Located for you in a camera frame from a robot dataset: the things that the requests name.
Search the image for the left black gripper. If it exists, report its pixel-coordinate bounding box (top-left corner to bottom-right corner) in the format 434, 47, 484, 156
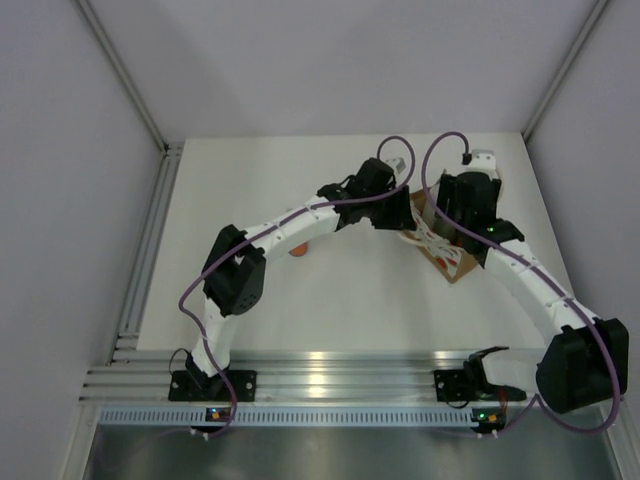
364, 184, 416, 232

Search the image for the watermelon print canvas bag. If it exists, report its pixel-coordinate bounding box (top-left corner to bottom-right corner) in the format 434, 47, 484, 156
399, 179, 478, 284

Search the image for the blue orange spray bottle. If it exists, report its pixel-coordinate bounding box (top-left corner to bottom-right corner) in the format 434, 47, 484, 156
290, 243, 308, 257

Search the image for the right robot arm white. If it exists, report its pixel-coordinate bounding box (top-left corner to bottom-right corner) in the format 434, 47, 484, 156
436, 172, 629, 414

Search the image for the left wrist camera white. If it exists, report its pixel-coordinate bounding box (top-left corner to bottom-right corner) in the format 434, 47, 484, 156
384, 157, 407, 176

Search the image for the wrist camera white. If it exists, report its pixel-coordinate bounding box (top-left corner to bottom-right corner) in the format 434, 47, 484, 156
384, 157, 407, 176
462, 149, 499, 178

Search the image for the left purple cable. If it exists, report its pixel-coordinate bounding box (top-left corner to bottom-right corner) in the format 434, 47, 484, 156
178, 135, 417, 439

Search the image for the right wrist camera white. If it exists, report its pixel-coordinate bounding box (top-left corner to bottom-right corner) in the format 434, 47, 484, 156
462, 149, 499, 178

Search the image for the left aluminium frame post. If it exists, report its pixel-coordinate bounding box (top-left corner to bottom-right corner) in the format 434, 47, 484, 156
74, 0, 169, 154

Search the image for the aluminium frame post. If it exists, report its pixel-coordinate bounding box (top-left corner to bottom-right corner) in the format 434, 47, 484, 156
521, 0, 614, 144
74, 0, 169, 154

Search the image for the right aluminium frame post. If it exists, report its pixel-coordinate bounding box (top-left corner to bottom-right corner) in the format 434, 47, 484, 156
521, 0, 614, 144

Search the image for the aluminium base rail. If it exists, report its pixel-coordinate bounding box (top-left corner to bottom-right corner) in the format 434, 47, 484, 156
79, 350, 471, 405

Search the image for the slotted grey cable duct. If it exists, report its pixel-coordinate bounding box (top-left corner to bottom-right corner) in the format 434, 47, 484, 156
99, 406, 504, 428

